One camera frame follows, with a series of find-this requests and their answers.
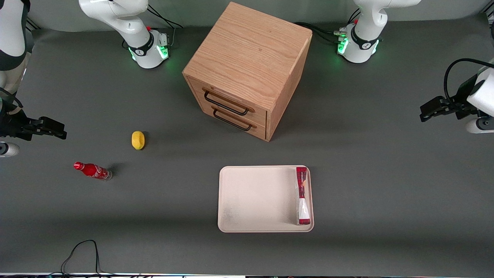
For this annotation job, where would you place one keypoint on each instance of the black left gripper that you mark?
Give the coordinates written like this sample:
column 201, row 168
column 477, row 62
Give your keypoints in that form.
column 459, row 103

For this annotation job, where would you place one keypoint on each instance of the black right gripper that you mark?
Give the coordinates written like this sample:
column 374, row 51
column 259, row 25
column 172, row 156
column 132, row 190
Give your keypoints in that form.
column 11, row 125

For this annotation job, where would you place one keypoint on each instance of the red tartan cookie box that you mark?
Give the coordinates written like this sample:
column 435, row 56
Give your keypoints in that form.
column 302, row 200

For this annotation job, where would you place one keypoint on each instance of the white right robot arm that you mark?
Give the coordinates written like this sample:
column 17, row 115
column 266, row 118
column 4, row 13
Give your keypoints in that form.
column 135, row 31

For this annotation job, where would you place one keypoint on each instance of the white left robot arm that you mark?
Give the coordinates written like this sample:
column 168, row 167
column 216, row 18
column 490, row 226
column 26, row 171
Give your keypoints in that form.
column 364, row 31

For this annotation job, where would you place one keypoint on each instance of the cream rectangular plastic tray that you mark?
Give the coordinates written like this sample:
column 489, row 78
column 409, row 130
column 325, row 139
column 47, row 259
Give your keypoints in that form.
column 258, row 199

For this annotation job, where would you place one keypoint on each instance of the red cola bottle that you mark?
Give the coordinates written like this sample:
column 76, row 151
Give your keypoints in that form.
column 92, row 170

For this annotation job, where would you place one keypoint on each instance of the yellow lemon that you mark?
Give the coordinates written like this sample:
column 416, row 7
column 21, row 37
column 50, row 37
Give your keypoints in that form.
column 138, row 140

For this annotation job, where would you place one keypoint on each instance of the wooden drawer front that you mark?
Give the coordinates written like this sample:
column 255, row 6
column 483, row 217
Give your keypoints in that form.
column 258, row 114
column 259, row 130

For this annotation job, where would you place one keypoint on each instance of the wooden two-drawer cabinet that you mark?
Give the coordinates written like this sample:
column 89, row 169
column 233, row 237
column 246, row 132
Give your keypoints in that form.
column 251, row 50

